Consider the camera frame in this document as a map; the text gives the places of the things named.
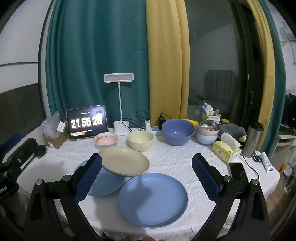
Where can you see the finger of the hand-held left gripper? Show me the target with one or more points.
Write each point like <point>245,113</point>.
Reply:
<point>26,147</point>

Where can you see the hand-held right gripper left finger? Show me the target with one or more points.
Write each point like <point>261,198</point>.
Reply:
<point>89,178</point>

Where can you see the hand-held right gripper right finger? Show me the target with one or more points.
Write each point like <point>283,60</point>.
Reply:
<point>204,178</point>

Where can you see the blue plate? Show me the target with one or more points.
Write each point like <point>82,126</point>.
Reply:
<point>152,201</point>
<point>104,185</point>

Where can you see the beige plate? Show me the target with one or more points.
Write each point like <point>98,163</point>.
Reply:
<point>124,162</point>

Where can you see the pink strawberry print bowl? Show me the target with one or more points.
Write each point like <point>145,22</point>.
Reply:
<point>106,139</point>

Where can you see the black round pad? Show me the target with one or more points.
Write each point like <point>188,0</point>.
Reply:
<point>41,151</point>

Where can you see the cardboard box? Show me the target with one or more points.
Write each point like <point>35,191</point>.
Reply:
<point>53,141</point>

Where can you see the clear plastic bag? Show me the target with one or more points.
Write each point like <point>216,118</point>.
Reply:
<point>49,126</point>

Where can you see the yellow sponge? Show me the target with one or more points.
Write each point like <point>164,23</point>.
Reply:
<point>193,122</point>
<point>223,151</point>

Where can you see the black smartphone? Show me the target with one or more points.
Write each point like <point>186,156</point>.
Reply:
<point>238,172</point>

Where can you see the small white box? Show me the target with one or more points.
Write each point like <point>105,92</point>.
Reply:
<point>62,127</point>

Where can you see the plain pink bowl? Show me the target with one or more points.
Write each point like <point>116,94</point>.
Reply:
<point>203,133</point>

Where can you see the large blue bowl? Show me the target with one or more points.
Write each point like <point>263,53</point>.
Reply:
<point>178,133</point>

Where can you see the stainless steel bowl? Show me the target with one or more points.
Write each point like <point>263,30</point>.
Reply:
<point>208,125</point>

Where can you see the grey cloth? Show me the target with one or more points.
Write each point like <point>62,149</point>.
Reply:
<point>232,131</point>

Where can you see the tablet with clock display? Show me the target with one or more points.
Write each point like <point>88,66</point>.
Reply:
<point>86,122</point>

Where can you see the black scissors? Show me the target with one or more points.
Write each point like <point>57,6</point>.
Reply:
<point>257,157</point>

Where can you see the white plastic basket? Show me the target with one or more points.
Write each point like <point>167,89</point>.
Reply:
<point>212,118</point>

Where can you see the stainless steel tumbler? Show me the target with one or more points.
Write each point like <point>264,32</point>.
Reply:
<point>253,141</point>

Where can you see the cream bowl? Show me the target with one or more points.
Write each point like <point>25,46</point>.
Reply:
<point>140,141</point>

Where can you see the white tube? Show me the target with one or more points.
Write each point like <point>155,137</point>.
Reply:
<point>267,163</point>

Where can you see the black charger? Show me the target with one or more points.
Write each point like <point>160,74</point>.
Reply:
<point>161,122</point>

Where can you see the white power strip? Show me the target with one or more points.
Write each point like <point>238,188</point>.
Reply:
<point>153,129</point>

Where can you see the light blue packet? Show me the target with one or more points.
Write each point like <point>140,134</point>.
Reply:
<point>207,107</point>

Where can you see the white charger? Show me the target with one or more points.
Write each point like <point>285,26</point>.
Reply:
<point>147,125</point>

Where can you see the white cabinet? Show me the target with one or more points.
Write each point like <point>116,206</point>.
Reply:
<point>286,143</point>

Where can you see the white desk lamp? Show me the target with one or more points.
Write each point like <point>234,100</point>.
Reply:
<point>118,78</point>

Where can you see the dark monitor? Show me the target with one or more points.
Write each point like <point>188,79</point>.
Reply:
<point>291,109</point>

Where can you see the green curtain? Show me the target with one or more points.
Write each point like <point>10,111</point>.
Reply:
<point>276,69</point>
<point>97,51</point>

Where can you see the yellow curtain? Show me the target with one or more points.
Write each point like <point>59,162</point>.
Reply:
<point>263,58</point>
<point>166,58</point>

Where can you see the black door frame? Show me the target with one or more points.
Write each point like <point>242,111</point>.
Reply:
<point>248,69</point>

